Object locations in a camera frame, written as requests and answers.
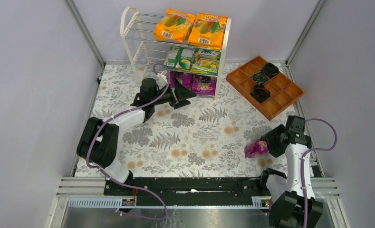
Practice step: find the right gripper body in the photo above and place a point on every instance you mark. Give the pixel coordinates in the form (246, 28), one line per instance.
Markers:
(272, 143)

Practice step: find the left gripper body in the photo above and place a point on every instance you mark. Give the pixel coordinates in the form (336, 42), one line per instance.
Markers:
(175, 97)

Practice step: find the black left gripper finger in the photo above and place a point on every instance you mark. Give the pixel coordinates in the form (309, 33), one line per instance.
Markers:
(181, 104)
(181, 92)

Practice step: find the purple grape candy bag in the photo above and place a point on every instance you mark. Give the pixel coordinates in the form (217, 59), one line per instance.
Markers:
(184, 78)
(258, 147)
(204, 85)

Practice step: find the green candy bag underneath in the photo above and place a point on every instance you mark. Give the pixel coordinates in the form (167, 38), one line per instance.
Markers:
(179, 58)

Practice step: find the green Fox's candy bag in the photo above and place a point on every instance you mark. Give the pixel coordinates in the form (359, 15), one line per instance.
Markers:
(205, 62)

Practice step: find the orange compartment tray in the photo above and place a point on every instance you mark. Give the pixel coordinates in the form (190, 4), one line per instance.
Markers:
(283, 91)

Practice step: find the white metal shelf rack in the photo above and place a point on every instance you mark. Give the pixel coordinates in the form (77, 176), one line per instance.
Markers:
(144, 50)

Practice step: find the orange mango candy bag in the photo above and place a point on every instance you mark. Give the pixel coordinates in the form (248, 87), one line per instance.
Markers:
(208, 31)
(175, 25)

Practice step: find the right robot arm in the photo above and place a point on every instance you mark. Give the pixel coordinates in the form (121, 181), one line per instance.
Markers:
(294, 204)

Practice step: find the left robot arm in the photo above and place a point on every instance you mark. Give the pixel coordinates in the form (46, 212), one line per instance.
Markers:
(99, 140)

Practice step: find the black round object bottom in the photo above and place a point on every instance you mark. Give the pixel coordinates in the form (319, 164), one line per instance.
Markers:
(260, 93)

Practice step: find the black round object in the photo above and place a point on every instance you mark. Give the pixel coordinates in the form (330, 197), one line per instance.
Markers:
(260, 93)
(259, 78)
(270, 70)

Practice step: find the black round object middle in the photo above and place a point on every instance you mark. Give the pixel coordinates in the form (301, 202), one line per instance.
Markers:
(259, 78)

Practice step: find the black round object top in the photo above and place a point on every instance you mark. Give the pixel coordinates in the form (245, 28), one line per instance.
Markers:
(270, 70)

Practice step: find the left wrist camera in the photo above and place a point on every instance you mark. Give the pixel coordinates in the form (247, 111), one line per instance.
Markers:
(165, 77)

